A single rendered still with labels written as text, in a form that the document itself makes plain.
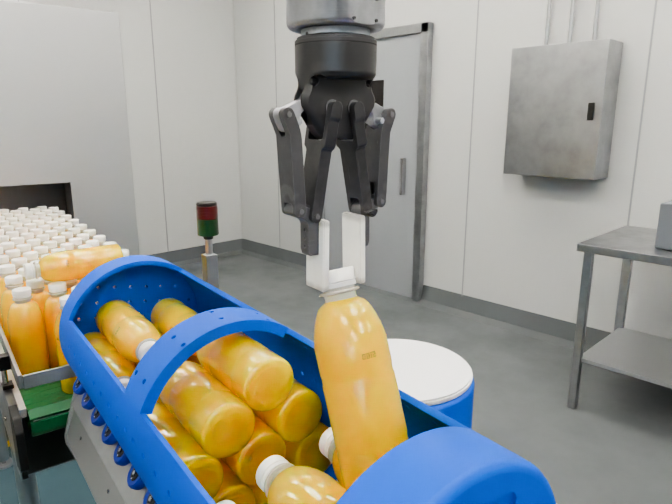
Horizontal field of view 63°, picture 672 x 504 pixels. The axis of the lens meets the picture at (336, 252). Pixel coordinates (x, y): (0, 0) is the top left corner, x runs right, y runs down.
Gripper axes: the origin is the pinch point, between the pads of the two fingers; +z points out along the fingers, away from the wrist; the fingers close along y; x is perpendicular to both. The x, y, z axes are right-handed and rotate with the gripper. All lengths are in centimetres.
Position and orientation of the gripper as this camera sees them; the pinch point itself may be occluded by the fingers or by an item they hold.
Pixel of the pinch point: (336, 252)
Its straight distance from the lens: 54.7
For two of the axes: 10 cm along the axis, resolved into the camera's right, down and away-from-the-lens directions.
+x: -6.0, -1.9, 7.8
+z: 0.0, 9.7, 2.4
